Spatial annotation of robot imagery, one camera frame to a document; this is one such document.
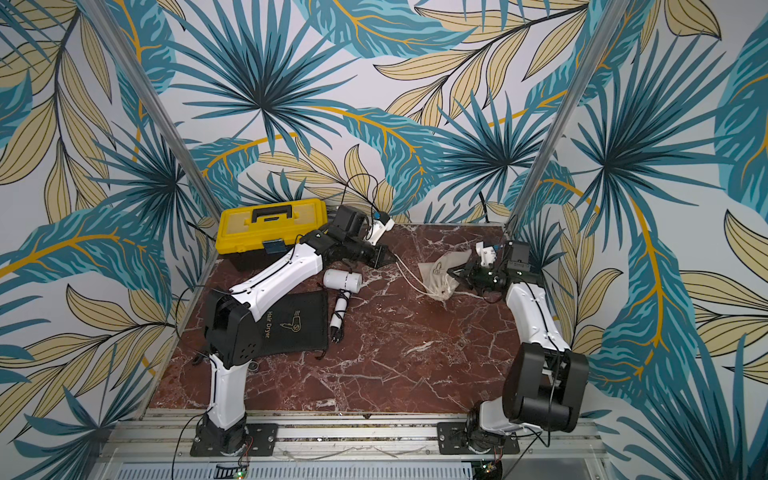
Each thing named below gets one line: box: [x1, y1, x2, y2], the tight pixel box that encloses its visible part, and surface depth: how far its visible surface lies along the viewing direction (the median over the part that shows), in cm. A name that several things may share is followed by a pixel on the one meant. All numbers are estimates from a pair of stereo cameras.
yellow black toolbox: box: [215, 198, 329, 271], surface depth 99 cm
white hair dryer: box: [323, 269, 363, 343], surface depth 97 cm
